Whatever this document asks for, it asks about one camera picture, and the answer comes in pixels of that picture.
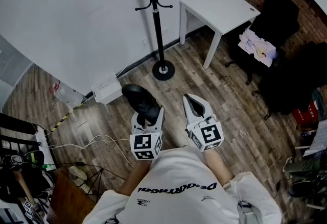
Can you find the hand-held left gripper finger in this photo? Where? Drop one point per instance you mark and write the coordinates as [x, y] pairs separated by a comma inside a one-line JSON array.
[[135, 121], [160, 118]]

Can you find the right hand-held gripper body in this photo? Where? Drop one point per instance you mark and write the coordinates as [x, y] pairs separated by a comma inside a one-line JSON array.
[[208, 135]]

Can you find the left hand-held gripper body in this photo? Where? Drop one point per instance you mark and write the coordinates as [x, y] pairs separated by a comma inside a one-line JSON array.
[[143, 144]]

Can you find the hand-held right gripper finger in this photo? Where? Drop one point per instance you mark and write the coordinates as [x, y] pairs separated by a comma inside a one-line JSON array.
[[188, 113], [207, 112]]

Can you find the black metal coat rack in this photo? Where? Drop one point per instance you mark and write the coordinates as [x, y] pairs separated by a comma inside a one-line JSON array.
[[157, 29]]

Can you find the person's left forearm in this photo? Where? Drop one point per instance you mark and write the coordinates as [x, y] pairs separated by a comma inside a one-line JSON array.
[[132, 177]]

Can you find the person's right forearm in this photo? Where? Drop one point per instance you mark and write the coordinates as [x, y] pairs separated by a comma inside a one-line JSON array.
[[217, 167]]

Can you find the white air purifier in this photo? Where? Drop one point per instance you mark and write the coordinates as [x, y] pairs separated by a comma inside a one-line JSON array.
[[107, 89]]

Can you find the person's white printed shirt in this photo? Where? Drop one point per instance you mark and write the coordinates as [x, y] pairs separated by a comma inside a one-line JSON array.
[[178, 172]]

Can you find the black tripod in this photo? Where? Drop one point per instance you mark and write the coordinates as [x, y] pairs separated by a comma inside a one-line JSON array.
[[95, 179]]

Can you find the yellow black striped tape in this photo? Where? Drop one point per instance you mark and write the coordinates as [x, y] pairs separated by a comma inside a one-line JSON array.
[[65, 117]]

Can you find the cream slipper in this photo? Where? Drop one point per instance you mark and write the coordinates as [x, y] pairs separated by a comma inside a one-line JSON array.
[[78, 173]]

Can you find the clear plastic bottle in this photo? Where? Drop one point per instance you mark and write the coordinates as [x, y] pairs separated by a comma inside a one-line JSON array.
[[67, 95]]

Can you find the white printed cloth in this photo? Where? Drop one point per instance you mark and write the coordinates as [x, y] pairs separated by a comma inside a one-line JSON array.
[[258, 47]]

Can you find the white power strip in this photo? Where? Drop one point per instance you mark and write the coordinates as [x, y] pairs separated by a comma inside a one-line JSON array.
[[42, 141]]

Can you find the red box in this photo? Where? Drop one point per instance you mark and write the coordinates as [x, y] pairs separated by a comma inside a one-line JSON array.
[[305, 114]]

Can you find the green shoe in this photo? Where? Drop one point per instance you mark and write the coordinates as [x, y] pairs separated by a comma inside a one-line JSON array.
[[301, 165]]

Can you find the white table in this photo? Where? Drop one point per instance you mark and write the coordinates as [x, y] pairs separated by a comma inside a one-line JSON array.
[[219, 8]]

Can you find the black shoe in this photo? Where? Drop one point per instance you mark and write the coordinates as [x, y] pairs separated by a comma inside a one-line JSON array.
[[302, 188]]

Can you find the white wall socket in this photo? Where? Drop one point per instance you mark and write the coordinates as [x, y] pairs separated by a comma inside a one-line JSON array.
[[144, 41]]

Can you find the black metal shelf frame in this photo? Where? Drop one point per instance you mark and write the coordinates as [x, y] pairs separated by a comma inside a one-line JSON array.
[[15, 122]]

